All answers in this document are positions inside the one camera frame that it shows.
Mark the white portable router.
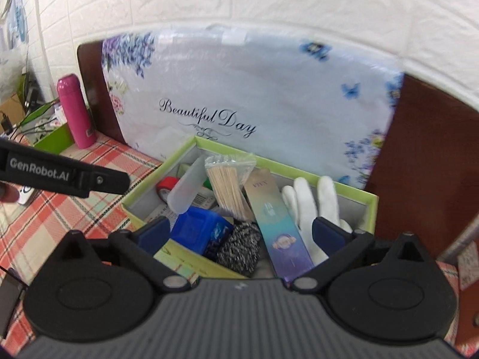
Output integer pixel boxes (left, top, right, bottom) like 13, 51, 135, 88
17, 186, 43, 206

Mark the small green storage box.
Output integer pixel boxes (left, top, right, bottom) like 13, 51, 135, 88
20, 103, 92, 154

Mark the long holographic box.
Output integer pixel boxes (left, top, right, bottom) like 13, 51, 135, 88
244, 169, 316, 283

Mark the pink insulated bottle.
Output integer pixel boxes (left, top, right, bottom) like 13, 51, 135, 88
56, 75, 97, 149

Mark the blue square container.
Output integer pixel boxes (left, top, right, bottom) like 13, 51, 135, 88
169, 206, 235, 259

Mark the black charger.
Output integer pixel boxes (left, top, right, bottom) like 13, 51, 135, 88
23, 77, 41, 109

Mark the yellow card box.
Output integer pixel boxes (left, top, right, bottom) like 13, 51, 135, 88
153, 238, 245, 280

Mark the frosted plastic tube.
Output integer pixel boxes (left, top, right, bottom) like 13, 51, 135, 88
167, 156, 206, 215

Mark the white printed leaflet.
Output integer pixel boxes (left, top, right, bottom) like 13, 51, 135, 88
146, 207, 182, 227

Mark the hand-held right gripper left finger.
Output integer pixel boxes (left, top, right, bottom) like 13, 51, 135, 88
56, 216, 191, 292

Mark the black white steel scrubber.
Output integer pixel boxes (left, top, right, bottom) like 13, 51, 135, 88
216, 221, 261, 278

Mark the clear bag of toothpicks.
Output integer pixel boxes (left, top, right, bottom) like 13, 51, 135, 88
204, 153, 257, 220

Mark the clear plastic bag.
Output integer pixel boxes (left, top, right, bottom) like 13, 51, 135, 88
0, 47, 25, 100

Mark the floral white pillow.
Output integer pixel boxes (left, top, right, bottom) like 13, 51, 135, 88
101, 22, 405, 191

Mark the flat black device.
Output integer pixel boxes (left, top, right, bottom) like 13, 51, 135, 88
0, 269, 28, 331

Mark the large green cardboard box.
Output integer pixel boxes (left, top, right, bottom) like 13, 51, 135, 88
120, 136, 379, 281

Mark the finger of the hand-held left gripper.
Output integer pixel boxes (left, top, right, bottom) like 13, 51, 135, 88
79, 166, 130, 197

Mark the red tape roll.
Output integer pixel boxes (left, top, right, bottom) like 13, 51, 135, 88
156, 177, 181, 200

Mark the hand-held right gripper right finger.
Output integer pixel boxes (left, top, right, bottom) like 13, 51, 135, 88
292, 216, 423, 293

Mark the brown wooden headboard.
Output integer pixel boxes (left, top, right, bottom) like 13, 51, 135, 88
77, 41, 479, 266

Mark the white glove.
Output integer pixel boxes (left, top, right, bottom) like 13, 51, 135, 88
281, 175, 353, 267

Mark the brown cardboard box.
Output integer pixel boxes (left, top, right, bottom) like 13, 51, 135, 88
0, 95, 27, 128

